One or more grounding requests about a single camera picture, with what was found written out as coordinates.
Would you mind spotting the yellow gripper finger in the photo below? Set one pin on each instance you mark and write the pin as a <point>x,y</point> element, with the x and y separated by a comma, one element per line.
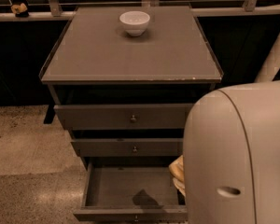
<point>180,186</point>

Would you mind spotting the yellow sponge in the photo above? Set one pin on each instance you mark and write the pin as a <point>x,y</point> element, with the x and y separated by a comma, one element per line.
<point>177,169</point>

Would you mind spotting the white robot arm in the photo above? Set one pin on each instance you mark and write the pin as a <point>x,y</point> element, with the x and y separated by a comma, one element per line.
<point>231,151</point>

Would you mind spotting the grey bottom drawer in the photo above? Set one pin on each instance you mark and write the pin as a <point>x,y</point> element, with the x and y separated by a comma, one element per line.
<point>138,190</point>

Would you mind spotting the grey drawer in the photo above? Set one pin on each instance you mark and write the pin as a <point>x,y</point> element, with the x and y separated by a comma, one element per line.
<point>138,190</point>
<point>127,143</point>
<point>93,108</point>

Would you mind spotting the grey top drawer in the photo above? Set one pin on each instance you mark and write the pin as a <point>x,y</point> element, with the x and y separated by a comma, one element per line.
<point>93,108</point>

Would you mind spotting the grey middle drawer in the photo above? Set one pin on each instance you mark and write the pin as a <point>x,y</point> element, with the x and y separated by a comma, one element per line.
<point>127,143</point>

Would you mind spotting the grey drawer cabinet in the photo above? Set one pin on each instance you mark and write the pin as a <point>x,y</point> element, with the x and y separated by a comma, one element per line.
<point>95,51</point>

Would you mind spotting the white diagonal pole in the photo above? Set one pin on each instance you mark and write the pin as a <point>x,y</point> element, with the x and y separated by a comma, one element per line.
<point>271,66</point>

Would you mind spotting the white ceramic bowl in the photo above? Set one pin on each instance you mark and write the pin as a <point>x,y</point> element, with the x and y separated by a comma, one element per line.
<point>134,23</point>

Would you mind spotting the small yellow black object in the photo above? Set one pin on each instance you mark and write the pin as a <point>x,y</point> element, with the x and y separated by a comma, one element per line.
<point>20,10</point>

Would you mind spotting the metal railing frame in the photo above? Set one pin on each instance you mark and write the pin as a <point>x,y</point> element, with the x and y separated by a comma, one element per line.
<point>146,3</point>

